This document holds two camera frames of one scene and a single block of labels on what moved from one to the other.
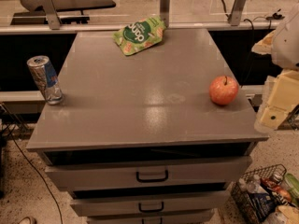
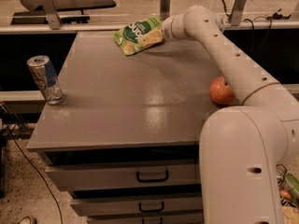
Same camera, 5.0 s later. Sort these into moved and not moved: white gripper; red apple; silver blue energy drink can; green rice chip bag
Moved: white gripper
Not moved: silver blue energy drink can; green rice chip bag; red apple
